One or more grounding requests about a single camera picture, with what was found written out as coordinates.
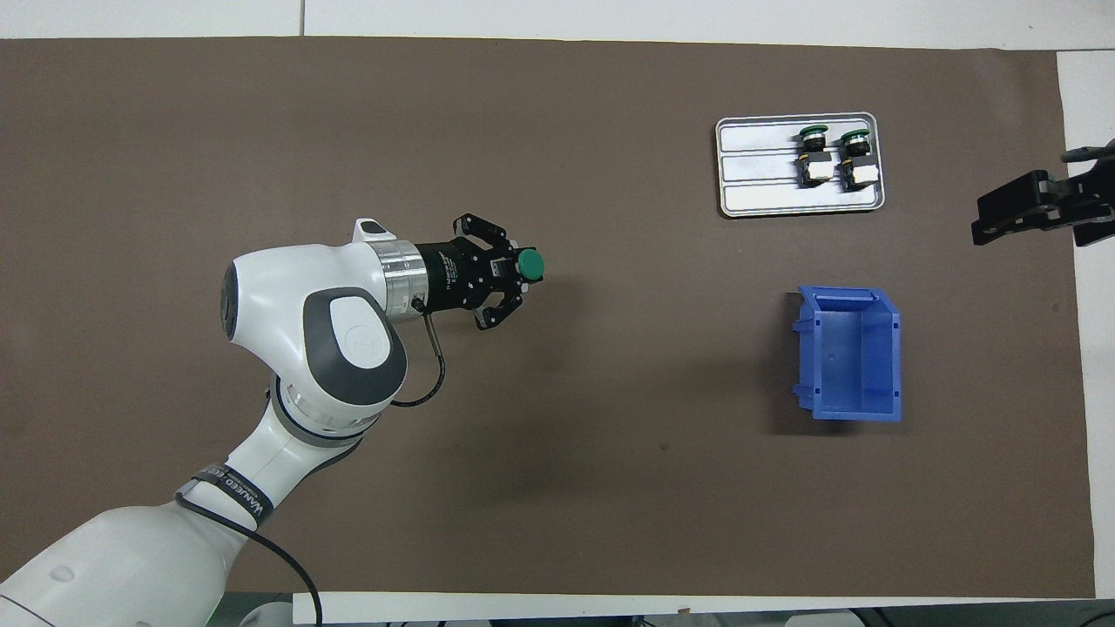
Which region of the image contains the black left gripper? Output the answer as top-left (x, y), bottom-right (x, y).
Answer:
top-left (416, 211), bottom-right (530, 333)

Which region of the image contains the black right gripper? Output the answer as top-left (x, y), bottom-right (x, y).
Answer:
top-left (970, 165), bottom-right (1115, 249)

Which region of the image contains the brown table mat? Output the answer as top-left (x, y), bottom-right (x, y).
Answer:
top-left (0, 37), bottom-right (1097, 600)

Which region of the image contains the blue plastic bin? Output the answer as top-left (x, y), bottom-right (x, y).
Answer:
top-left (791, 285), bottom-right (903, 423)

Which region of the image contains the grey metal tray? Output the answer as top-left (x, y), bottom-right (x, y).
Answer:
top-left (715, 111), bottom-right (887, 219)

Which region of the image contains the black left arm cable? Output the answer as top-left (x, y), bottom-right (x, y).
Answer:
top-left (177, 296), bottom-right (447, 627)

